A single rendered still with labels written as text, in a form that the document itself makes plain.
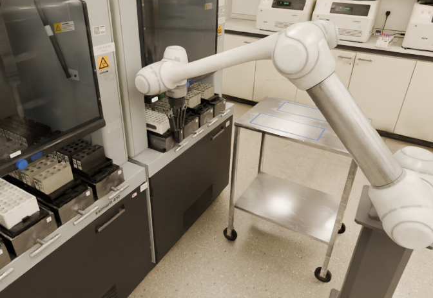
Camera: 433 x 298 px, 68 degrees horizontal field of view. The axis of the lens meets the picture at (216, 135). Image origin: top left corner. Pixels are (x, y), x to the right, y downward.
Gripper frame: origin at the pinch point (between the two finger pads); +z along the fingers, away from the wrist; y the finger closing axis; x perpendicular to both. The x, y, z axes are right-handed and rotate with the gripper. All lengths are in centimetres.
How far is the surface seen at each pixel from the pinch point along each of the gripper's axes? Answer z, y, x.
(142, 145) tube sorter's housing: 2.7, 12.1, -11.1
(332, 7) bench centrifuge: -39, -231, 15
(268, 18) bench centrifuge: -22, -230, -47
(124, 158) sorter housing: 3.6, 24.3, -11.1
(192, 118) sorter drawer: -1.3, -17.2, -2.7
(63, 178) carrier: -5, 54, -10
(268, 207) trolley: 52, -34, 38
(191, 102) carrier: -5.9, -26.1, -9.8
